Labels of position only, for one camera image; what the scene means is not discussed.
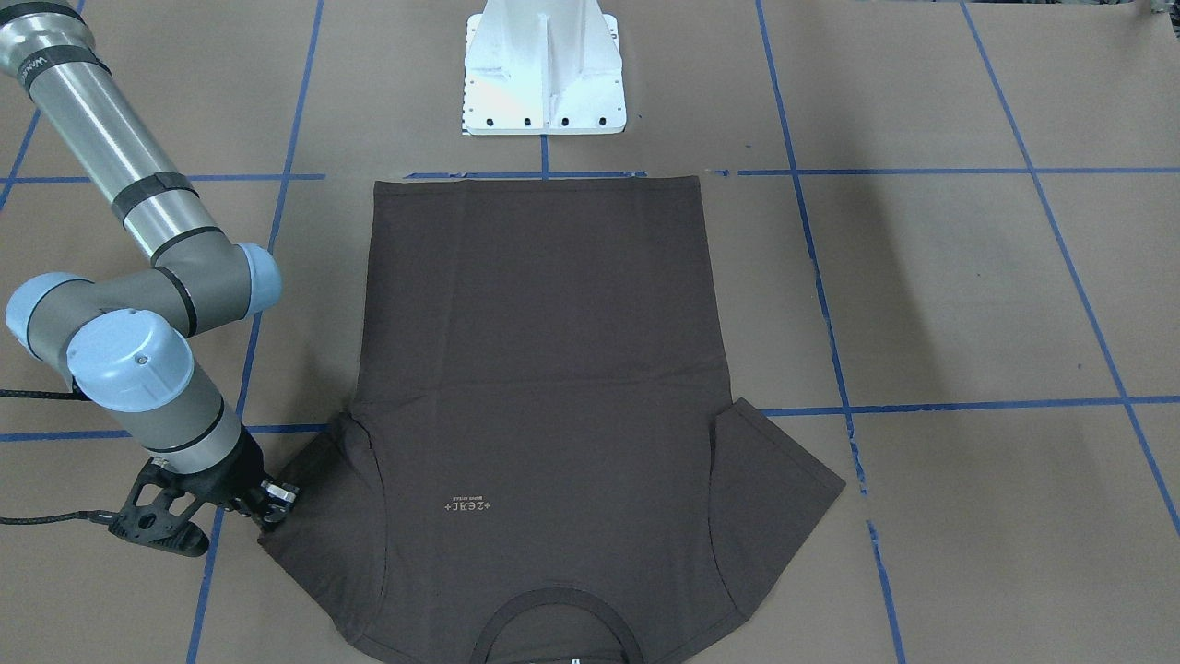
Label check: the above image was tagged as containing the dark brown t-shirt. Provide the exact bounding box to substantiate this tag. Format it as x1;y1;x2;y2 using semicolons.
258;177;844;663

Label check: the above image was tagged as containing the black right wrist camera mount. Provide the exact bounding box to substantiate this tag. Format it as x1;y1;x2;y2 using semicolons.
107;461;210;558

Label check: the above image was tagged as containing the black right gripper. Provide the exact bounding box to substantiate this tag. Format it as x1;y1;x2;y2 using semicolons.
204;433;299;528

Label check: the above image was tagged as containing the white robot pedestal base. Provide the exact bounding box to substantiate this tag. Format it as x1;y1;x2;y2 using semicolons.
461;1;628;137

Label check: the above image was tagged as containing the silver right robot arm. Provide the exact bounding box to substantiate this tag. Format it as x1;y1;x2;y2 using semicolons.
4;1;299;527

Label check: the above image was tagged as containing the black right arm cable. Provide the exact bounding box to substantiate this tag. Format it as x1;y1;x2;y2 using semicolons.
0;387;130;528

